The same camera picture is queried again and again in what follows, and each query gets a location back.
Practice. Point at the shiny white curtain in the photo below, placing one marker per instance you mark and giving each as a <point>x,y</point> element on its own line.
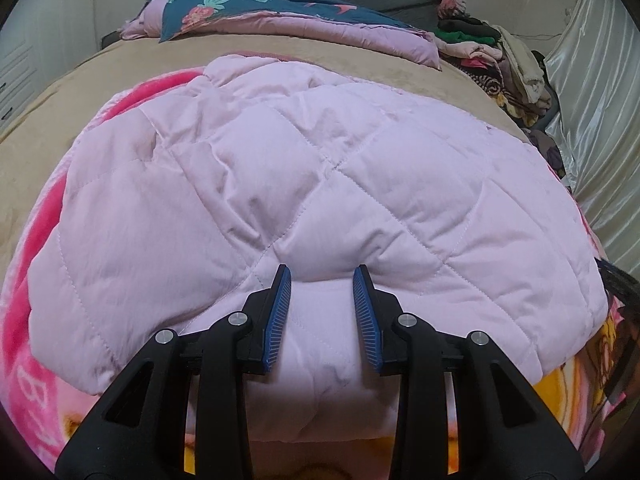
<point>594,70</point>

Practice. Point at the white wardrobe with drawers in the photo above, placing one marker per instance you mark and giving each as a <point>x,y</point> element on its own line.
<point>42,40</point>

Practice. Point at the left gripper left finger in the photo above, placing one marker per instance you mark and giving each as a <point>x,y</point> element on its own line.
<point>177,410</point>

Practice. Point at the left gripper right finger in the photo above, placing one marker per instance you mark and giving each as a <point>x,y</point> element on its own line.
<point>465,411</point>

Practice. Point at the pile of assorted clothes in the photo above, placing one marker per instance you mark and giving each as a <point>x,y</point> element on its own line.
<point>511,74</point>

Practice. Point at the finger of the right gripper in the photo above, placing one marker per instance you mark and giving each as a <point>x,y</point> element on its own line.
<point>620,343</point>

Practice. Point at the blue floral pink quilt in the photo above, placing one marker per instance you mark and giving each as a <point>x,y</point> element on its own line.
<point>335,21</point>

